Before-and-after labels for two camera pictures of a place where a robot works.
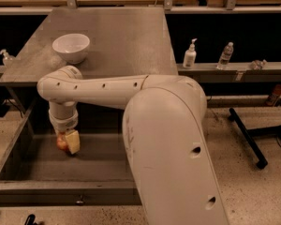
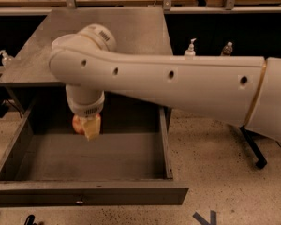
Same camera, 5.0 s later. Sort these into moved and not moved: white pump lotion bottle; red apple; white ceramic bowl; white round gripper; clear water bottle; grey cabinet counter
Moved: white round gripper; red apple
Not moved: grey cabinet counter; white pump lotion bottle; white ceramic bowl; clear water bottle
